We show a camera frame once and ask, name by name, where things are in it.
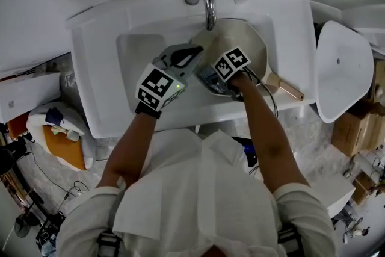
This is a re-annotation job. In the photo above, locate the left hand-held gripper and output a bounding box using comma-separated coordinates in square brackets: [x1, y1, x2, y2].
[135, 43, 205, 112]

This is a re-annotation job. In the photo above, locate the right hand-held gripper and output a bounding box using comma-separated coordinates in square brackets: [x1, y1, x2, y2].
[212, 45, 252, 102]

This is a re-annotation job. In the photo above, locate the beige frying pan wooden handle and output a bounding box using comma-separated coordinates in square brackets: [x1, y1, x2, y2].
[191, 18, 305, 102]

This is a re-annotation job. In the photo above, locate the grey scrubbing sponge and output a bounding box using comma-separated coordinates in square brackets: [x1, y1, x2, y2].
[197, 66, 228, 94]

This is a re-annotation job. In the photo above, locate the person's left forearm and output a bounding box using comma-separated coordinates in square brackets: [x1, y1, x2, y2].
[97, 110, 162, 189]

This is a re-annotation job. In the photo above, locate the person's right forearm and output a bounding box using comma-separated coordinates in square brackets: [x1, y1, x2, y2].
[230, 73, 310, 193]

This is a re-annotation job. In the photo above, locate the black wristband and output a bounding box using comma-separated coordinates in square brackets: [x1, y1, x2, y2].
[135, 101, 162, 120]

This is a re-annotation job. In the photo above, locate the white sink vanity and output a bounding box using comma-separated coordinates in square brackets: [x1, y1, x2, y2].
[65, 0, 318, 139]

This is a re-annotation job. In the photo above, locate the chrome faucet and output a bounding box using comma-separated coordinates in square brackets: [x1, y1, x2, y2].
[184, 0, 224, 31]

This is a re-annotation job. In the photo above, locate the black device with blue screen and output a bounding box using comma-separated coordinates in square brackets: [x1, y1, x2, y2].
[231, 137, 259, 168]

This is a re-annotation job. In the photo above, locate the navy blue cloth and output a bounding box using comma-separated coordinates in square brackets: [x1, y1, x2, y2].
[45, 107, 64, 126]

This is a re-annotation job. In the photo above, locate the white loose ceramic basin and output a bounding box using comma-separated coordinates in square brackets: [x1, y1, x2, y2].
[316, 20, 375, 123]

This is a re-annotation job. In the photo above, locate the orange board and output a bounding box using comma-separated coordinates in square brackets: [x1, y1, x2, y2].
[42, 125, 87, 172]

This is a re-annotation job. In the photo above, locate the person's white shirt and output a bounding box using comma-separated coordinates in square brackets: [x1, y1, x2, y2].
[55, 129, 336, 257]

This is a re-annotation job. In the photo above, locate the long white box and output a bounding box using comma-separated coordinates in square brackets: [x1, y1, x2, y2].
[0, 72, 63, 124]

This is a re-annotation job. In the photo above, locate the white sack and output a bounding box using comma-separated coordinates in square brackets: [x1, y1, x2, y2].
[26, 101, 96, 171]

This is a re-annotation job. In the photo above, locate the large cardboard box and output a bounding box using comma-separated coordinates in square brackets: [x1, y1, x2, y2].
[330, 111, 385, 158]

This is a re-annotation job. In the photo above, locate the white ceramic fixture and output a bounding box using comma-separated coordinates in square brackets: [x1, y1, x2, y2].
[311, 0, 385, 54]

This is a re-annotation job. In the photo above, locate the small brown box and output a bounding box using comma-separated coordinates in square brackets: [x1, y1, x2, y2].
[372, 60, 385, 100]

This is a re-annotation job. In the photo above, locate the black swivel chair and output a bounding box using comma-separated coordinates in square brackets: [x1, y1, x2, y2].
[0, 135, 29, 175]

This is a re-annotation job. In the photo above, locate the white cabinet panel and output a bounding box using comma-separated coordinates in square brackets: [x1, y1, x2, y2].
[314, 177, 356, 218]

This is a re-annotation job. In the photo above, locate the black and silver appliance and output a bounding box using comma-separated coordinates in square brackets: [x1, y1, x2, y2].
[35, 213, 66, 255]

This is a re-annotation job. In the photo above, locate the black floor fan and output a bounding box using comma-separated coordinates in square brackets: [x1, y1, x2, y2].
[14, 213, 31, 238]

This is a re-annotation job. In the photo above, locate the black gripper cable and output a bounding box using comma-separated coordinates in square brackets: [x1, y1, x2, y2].
[242, 66, 279, 118]

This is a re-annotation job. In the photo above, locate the black floor cable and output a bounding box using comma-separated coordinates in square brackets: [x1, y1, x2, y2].
[26, 152, 91, 199]

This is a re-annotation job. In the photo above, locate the left grey harness strap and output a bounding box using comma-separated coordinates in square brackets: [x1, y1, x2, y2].
[96, 230, 123, 257]

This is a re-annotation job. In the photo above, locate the grey harness strap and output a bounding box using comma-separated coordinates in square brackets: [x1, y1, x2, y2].
[96, 230, 123, 257]
[276, 225, 303, 257]

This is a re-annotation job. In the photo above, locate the right grey harness strap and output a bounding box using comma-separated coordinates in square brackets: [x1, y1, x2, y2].
[276, 225, 303, 257]

